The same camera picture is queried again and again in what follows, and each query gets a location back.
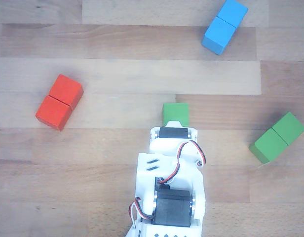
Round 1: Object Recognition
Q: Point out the long blue block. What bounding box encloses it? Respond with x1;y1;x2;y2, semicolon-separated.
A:
201;0;249;56

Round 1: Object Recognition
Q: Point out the long green block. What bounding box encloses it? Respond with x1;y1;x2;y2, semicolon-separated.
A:
249;111;304;165

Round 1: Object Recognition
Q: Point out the long red block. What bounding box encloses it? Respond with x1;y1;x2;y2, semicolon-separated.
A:
35;74;84;131

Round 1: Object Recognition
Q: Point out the small green cube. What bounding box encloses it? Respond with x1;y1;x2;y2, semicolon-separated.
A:
162;102;190;127

